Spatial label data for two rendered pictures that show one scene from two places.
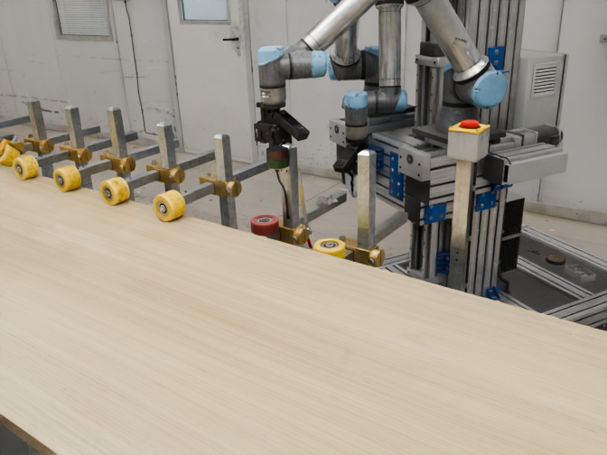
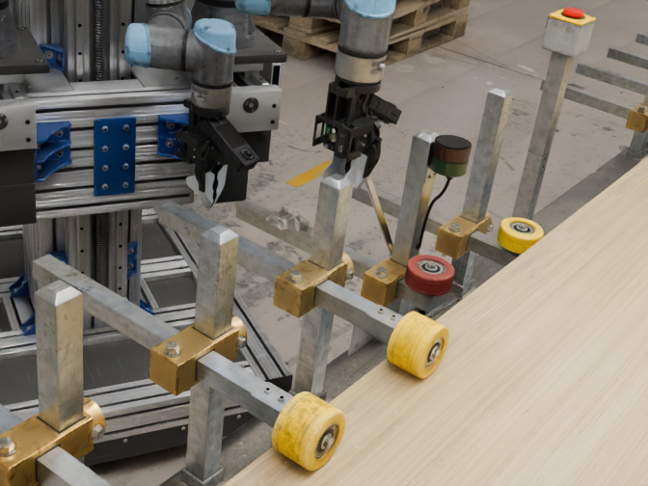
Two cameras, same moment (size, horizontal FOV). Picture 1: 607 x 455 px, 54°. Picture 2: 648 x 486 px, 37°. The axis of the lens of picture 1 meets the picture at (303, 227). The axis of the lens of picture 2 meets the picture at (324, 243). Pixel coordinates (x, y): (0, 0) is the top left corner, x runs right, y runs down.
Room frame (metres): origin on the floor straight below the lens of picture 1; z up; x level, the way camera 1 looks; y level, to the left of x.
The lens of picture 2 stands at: (1.82, 1.47, 1.71)
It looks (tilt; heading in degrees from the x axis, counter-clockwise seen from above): 30 degrees down; 266
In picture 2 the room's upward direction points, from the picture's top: 8 degrees clockwise
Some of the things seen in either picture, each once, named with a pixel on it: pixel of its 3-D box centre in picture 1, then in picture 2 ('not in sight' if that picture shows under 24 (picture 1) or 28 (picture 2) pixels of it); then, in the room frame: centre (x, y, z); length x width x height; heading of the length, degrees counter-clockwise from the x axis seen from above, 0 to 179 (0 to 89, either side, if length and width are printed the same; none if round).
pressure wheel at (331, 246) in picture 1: (330, 263); (516, 252); (1.37, -0.06, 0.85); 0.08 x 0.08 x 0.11
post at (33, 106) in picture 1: (44, 158); not in sight; (2.34, 1.04, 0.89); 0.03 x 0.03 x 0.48; 53
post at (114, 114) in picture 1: (124, 173); (62, 459); (2.04, 0.64, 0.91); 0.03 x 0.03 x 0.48; 53
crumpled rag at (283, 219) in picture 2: (323, 199); (288, 217); (1.80, -0.07, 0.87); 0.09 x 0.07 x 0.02; 143
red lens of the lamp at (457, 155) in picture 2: (277, 153); (451, 148); (1.55, 0.06, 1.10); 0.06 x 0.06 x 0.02
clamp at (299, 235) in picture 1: (284, 232); (396, 277); (1.60, 0.05, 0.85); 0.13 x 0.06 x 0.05; 53
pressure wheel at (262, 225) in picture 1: (266, 236); (425, 292); (1.56, 0.11, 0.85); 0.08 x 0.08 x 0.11
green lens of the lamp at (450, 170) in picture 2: (277, 162); (448, 162); (1.55, 0.06, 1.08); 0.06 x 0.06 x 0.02
